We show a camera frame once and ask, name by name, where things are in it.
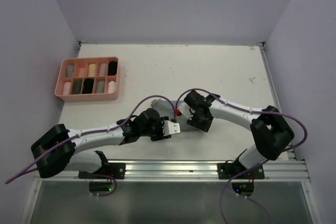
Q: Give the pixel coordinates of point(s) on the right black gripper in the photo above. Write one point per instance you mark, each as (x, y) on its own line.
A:
(204, 126)

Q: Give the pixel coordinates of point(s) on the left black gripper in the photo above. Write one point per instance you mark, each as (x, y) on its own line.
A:
(160, 136)

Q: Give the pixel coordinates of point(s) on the grey striped underwear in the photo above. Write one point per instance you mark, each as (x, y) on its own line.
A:
(164, 108)

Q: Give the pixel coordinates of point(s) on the beige navy-trimmed underwear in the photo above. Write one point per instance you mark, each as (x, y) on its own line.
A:
(92, 70)

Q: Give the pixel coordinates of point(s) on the plain grey underwear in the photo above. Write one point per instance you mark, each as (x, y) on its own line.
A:
(70, 71)

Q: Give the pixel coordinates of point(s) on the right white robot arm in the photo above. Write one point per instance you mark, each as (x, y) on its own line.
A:
(270, 131)

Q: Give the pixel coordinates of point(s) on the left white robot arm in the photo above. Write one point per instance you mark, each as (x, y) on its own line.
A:
(62, 149)

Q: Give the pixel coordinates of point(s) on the white rolled cloth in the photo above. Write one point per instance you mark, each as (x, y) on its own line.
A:
(112, 86)

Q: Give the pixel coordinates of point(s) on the grey rolled cloth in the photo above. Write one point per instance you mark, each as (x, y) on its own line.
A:
(100, 86)

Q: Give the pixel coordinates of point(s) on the black rolled cloth back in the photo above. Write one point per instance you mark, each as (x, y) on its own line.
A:
(112, 68)

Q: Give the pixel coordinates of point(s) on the black rolled cloth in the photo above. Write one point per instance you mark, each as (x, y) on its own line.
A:
(87, 86)
(112, 68)

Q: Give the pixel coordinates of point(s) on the beige rolled cloth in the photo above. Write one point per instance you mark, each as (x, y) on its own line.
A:
(102, 70)

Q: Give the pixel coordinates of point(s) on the black rolled cloth front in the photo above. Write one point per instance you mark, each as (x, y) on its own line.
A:
(87, 86)

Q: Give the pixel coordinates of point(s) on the olive rolled cloth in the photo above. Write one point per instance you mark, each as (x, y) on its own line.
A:
(76, 87)

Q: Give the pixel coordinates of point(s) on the pink divided storage tray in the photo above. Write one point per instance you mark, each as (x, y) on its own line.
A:
(81, 73)

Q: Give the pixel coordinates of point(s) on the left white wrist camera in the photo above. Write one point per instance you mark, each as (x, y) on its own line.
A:
(170, 128)

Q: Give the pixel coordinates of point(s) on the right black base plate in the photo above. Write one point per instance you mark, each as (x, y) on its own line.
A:
(228, 171)

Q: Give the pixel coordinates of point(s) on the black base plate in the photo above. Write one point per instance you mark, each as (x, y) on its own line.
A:
(228, 171)
(116, 169)

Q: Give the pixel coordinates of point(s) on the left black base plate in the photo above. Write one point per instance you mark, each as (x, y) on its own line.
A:
(116, 169)

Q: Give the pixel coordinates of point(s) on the aluminium mounting rail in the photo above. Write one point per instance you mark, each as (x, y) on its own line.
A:
(206, 171)

